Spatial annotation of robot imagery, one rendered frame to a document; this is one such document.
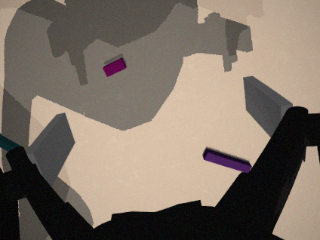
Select dark purple rod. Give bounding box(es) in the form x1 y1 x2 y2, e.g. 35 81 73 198
203 148 252 173

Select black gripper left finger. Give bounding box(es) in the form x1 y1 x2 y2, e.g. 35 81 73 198
0 113 109 240

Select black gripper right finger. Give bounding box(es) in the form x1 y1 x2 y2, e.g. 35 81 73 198
182 76 320 240

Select short magenta rod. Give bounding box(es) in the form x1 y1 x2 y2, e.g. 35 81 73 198
103 58 127 77

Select turquoise rod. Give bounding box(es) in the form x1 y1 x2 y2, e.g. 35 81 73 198
0 134 20 152

